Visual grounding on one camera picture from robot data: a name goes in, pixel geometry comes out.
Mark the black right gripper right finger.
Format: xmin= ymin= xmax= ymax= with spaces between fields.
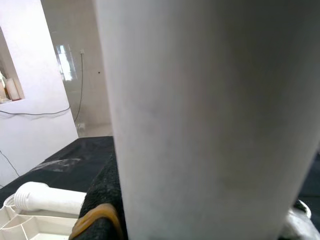
xmin=281 ymin=199 xmax=313 ymax=240

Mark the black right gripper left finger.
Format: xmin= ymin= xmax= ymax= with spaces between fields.
xmin=69 ymin=153 xmax=128 ymax=240

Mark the white plastic table leg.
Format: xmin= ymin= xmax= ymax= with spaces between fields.
xmin=95 ymin=0 xmax=320 ymax=240
xmin=13 ymin=181 xmax=87 ymax=216

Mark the white plastic children table top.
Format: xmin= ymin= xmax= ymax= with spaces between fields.
xmin=0 ymin=193 xmax=82 ymax=240

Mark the yellow rubber band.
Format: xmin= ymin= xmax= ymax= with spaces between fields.
xmin=69 ymin=202 xmax=124 ymax=240

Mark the white candle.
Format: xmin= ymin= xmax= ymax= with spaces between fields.
xmin=6 ymin=77 xmax=21 ymax=101

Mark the black wall cable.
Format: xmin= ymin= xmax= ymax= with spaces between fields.
xmin=0 ymin=107 xmax=71 ymax=122

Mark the thin cable from wall socket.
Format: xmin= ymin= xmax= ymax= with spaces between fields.
xmin=74 ymin=51 xmax=85 ymax=123

